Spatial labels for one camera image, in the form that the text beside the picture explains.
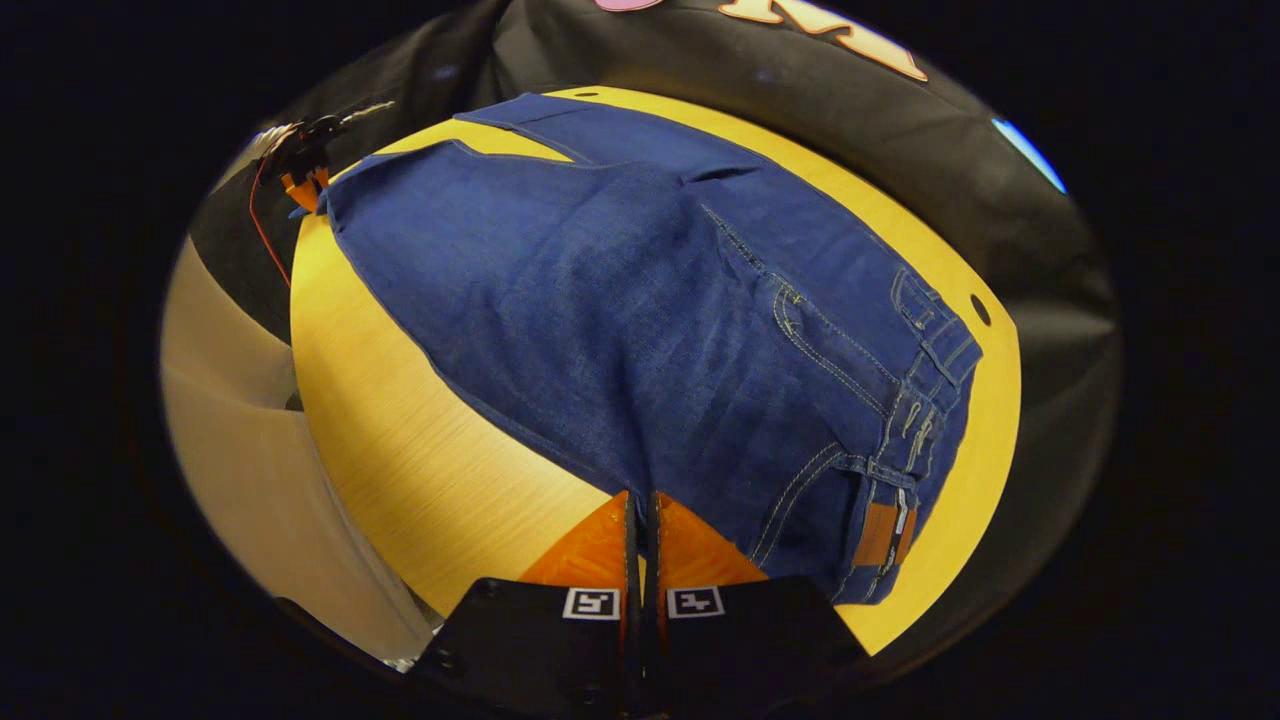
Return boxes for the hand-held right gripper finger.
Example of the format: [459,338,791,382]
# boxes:
[644,490,871,719]
[405,488,642,719]

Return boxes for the blue denim jeans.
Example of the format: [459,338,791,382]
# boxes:
[290,92,984,606]

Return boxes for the black backdrop cloth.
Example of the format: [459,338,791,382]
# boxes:
[188,0,1123,681]

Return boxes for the thin red cable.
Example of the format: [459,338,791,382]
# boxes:
[248,160,293,289]

